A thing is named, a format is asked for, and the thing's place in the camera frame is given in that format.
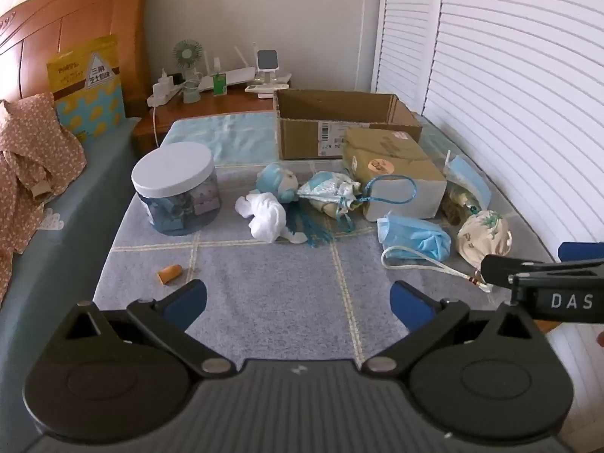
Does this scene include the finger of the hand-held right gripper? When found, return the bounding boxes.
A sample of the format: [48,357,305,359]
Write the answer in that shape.
[559,242,604,262]
[480,254,599,290]

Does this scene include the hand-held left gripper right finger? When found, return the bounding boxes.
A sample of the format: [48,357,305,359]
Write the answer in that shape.
[362,280,539,378]

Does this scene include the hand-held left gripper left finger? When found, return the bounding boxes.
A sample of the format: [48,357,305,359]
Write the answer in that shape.
[61,279,237,378]

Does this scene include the cream printed pouch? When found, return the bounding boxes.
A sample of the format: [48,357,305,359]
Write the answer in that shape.
[456,210,513,266]

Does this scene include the blue face mask bundle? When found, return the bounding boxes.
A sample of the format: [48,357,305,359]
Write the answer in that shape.
[377,214,452,263]

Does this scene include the brown scrunchie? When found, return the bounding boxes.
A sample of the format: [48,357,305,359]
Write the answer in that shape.
[442,182,481,225]

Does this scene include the plastic-wrapped blue face mask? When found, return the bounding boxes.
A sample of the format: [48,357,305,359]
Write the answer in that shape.
[445,150,492,209]

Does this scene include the white fluffy cloth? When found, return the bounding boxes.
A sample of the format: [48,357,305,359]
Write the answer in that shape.
[235,192,288,243]

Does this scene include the blue patterned drawstring pouch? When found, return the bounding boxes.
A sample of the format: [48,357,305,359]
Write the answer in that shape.
[256,163,418,248]

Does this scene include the cardboard box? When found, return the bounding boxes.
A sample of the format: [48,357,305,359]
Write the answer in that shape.
[274,89,423,161]

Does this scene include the teal bed sheet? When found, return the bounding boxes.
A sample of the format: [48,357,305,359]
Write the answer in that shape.
[0,118,142,435]

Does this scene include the clear jar with white lid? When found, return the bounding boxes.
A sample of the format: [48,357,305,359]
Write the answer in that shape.
[131,142,222,235]

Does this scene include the golden tissue pack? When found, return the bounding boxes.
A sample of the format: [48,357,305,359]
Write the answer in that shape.
[342,126,448,222]

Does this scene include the light blue towel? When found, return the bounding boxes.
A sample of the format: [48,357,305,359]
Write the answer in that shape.
[160,112,280,167]

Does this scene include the white louvered closet door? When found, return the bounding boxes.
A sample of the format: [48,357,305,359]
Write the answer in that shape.
[422,0,604,265]
[370,0,447,114]

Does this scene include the white power strip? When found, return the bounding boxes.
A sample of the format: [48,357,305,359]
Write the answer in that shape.
[147,86,187,108]

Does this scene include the wooden nightstand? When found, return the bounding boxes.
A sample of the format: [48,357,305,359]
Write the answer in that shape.
[131,86,284,156]

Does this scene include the white plug charger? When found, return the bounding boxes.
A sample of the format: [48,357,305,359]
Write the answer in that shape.
[152,70,177,97]

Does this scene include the green spray bottle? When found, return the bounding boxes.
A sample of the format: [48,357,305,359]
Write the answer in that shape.
[212,57,228,96]

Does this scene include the brown floral cloth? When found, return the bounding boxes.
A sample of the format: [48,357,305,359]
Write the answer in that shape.
[0,92,88,303]

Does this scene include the yellow snack bag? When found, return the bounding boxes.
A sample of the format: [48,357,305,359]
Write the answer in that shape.
[46,34,127,140]

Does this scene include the white router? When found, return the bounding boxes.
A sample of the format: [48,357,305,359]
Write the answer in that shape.
[196,45,293,92]

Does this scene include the small green desk fan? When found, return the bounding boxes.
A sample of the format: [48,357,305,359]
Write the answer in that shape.
[171,40,205,105]

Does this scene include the white stand with grey screen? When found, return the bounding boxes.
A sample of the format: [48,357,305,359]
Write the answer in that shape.
[255,48,279,86]

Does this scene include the wooden bed headboard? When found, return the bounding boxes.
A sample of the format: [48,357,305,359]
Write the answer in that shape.
[0,0,156,119]

